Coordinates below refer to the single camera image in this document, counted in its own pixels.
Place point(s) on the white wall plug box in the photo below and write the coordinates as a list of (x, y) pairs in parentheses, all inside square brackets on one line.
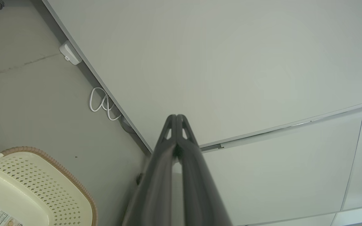
[(70, 54)]

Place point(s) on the long grey partition foot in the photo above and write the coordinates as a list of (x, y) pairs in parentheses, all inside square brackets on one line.
[(126, 125)]

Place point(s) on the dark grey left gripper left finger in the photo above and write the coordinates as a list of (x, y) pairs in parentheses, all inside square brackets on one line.
[(156, 188)]

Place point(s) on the cream perforated laundry basket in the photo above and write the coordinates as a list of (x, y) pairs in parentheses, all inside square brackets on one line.
[(27, 188)]

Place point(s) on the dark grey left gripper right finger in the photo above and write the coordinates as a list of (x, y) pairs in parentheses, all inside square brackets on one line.
[(200, 188)]

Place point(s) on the wide white partition panel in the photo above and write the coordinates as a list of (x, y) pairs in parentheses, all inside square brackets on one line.
[(231, 62)]

